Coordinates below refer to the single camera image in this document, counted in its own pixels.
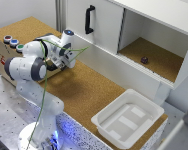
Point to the white plastic box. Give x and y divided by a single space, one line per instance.
127 120

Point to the white cabinet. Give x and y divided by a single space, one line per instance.
167 16

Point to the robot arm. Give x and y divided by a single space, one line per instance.
25 68

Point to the red button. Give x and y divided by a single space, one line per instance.
7 38

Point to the white sliding door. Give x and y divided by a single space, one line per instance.
105 23

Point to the green button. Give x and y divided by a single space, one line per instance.
20 47

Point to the purple block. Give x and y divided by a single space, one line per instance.
144 60

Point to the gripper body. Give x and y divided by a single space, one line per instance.
57 62

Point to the blue button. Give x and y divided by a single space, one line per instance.
14 42

